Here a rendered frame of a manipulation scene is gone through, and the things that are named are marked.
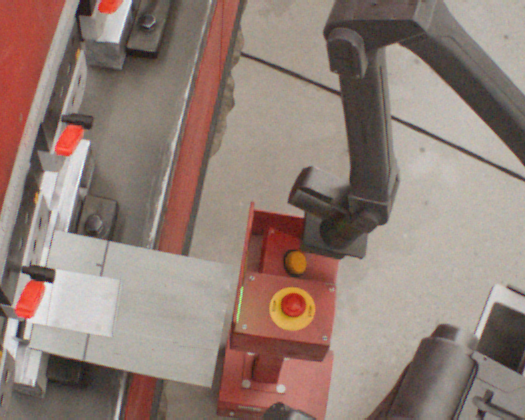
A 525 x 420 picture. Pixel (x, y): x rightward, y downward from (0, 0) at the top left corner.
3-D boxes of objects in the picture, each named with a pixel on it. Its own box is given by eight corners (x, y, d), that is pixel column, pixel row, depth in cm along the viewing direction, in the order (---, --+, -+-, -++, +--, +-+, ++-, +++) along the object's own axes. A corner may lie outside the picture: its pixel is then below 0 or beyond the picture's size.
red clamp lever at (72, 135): (75, 146, 121) (95, 113, 130) (42, 141, 121) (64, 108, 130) (73, 160, 122) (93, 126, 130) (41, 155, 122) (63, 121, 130)
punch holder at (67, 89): (60, 179, 135) (44, 123, 120) (1, 168, 135) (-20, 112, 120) (88, 78, 141) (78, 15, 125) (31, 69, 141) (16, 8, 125)
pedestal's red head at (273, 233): (322, 363, 181) (335, 336, 164) (229, 350, 181) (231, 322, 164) (338, 253, 188) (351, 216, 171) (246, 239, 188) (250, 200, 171)
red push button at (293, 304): (302, 323, 171) (304, 317, 168) (277, 320, 171) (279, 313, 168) (306, 300, 173) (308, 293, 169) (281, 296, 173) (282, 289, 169)
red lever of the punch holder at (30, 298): (35, 310, 114) (56, 266, 122) (2, 302, 114) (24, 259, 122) (35, 324, 114) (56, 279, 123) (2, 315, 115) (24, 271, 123)
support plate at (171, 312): (210, 389, 145) (210, 387, 144) (29, 348, 145) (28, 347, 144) (234, 267, 151) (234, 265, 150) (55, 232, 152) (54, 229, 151)
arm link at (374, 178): (366, 43, 114) (389, -23, 119) (316, 33, 116) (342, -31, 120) (385, 241, 150) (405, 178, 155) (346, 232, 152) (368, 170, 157)
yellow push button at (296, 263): (297, 278, 182) (306, 276, 180) (280, 271, 180) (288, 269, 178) (300, 257, 183) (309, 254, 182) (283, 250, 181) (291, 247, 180)
